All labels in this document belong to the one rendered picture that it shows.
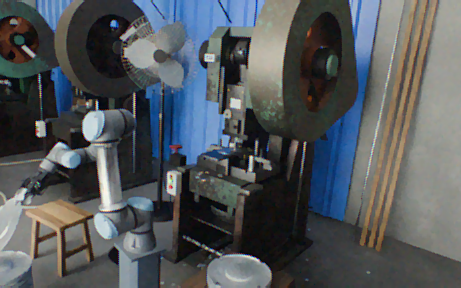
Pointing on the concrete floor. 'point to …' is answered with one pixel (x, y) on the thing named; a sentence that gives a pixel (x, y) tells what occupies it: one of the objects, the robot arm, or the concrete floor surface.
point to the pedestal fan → (145, 53)
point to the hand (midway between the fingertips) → (16, 203)
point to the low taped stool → (56, 213)
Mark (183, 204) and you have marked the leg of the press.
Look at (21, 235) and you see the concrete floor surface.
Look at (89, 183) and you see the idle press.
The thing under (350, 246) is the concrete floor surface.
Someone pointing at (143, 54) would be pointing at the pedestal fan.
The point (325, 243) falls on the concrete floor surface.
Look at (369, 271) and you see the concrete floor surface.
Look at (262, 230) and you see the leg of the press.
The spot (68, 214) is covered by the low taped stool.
